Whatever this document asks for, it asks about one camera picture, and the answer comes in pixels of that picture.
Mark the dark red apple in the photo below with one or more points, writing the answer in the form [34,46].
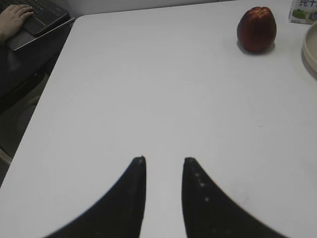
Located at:
[257,30]

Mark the black laptop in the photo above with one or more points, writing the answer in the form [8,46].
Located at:
[48,16]

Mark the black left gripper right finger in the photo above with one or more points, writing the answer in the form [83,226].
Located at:
[209,213]

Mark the beige round plate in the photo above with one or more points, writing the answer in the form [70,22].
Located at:
[309,50]

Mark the person's hand on laptop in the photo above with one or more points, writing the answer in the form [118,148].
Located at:
[12,19]

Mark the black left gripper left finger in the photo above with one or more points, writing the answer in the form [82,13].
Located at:
[118,214]

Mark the white milk carton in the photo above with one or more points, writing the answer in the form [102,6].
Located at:
[303,12]

